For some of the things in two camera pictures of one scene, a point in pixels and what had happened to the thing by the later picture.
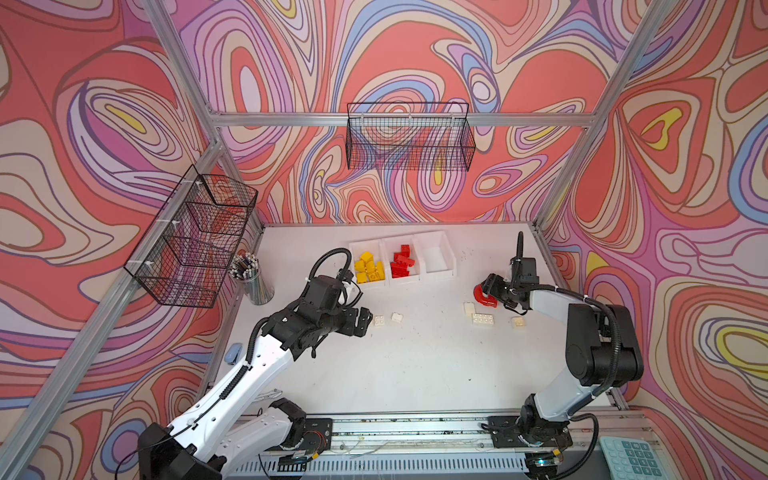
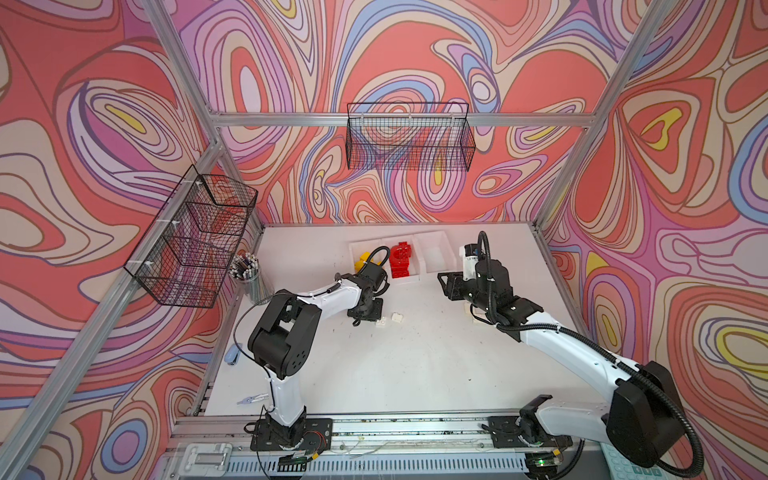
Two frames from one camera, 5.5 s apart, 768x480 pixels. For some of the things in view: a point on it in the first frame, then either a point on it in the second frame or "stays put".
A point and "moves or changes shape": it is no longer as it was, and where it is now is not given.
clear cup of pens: [246, 270] stays put
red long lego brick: [399, 271] stays put
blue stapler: [234, 354] stays put
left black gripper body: [348, 326] → [372, 313]
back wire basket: [413, 136] stays put
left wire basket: [187, 256] stays put
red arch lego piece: [480, 297] moves or changes shape
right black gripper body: [501, 289] → [477, 298]
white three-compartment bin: [402, 259] stays put
